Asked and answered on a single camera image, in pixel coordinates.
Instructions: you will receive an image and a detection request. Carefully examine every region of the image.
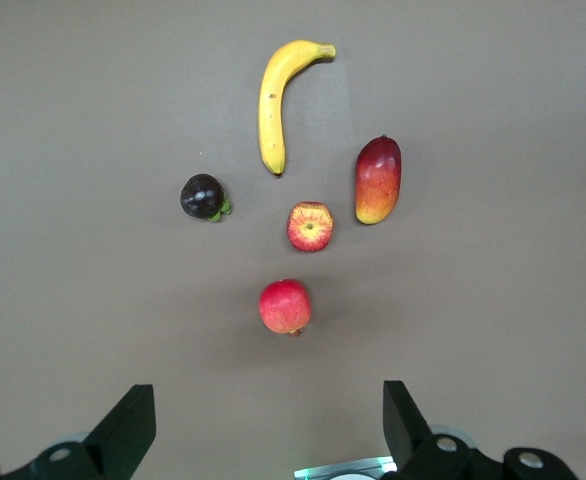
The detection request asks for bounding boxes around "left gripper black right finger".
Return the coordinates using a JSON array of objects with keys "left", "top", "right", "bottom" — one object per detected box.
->
[{"left": 380, "top": 380, "right": 582, "bottom": 480}]

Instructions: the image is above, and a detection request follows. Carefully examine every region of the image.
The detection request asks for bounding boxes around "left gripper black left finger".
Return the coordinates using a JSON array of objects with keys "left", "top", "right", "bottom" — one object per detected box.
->
[{"left": 0, "top": 383, "right": 157, "bottom": 480}]

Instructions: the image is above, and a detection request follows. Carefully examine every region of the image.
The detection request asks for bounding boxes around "red yellow apple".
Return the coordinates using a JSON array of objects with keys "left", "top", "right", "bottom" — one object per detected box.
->
[{"left": 286, "top": 200, "right": 335, "bottom": 253}]

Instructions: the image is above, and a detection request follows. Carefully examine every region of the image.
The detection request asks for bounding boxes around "yellow banana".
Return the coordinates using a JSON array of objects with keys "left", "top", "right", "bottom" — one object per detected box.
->
[{"left": 257, "top": 39, "right": 337, "bottom": 177}]

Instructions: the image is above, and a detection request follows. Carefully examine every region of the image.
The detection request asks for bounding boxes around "red pomegranate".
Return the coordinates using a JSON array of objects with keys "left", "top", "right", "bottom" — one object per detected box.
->
[{"left": 258, "top": 278, "right": 313, "bottom": 338}]

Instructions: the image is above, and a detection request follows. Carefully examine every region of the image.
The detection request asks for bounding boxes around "dark purple mangosteen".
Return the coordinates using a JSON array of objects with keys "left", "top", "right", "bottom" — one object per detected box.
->
[{"left": 179, "top": 172, "right": 234, "bottom": 223}]

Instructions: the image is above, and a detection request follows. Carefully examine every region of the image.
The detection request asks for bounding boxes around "red yellow mango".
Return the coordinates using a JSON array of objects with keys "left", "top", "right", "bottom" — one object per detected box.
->
[{"left": 354, "top": 133, "right": 403, "bottom": 226}]

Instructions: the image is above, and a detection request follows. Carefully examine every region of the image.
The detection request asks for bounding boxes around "brown table cover sheet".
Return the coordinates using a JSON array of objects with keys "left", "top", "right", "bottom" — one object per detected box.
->
[{"left": 0, "top": 0, "right": 586, "bottom": 480}]

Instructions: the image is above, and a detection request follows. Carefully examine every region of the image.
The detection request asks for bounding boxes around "aluminium arm base plate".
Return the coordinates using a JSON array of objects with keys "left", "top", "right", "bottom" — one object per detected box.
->
[{"left": 292, "top": 455, "right": 398, "bottom": 480}]

